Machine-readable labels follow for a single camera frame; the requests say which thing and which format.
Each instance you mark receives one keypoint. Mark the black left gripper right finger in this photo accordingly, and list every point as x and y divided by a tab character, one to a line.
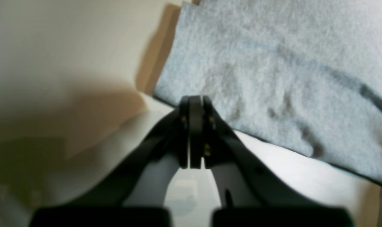
242	179

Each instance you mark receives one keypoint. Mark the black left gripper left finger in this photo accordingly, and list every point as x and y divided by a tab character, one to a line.
142	178

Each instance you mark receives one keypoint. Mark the grey T-shirt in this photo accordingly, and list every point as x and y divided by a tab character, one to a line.
301	74

